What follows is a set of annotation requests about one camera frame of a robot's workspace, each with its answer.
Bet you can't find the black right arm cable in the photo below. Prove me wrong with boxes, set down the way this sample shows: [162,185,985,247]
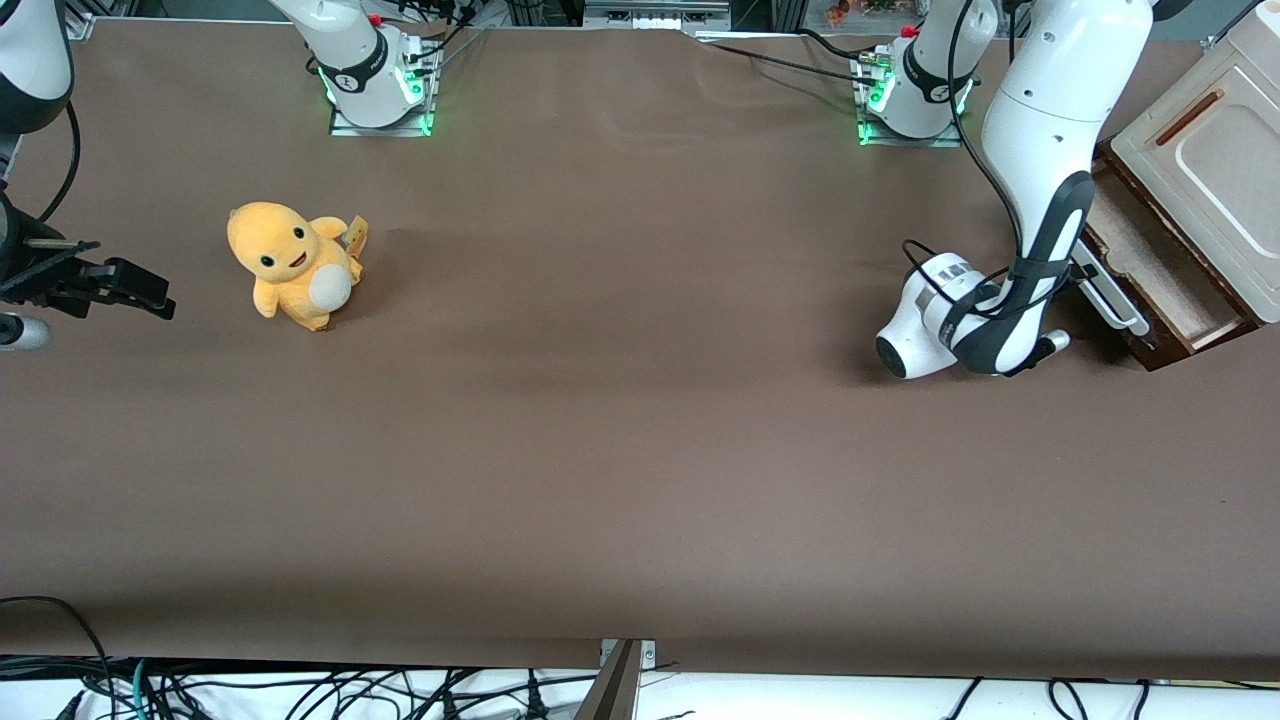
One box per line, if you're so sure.
[35,100,83,226]

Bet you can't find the white brown toaster oven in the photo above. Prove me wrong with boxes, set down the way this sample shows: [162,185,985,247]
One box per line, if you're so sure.
[1095,8,1280,326]

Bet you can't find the wooden drawer with white handle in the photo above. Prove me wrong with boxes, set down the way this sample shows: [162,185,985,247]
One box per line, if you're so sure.
[1072,150,1259,353]

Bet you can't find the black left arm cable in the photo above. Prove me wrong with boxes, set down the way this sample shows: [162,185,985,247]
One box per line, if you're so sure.
[900,0,1076,321]

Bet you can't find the grey support beam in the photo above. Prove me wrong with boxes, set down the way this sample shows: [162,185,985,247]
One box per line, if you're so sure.
[574,640,643,720]

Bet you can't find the white power strip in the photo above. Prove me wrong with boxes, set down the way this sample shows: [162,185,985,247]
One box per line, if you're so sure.
[585,0,731,30]

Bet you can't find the short black table cable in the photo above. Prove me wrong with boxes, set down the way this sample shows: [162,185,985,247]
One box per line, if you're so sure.
[795,27,873,61]

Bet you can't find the yellow plush toy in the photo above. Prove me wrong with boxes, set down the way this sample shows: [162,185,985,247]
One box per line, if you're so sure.
[226,201,370,333]

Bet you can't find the long black table cable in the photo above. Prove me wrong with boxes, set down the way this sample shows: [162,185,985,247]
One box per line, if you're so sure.
[700,38,879,81]

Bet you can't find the black looped cable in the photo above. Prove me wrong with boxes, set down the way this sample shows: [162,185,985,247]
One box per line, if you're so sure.
[0,595,113,720]

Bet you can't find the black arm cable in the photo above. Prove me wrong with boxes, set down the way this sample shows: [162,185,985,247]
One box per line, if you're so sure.
[35,100,83,226]
[900,0,1076,321]

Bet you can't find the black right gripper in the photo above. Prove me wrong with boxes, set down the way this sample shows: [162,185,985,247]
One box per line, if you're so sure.
[0,190,177,351]

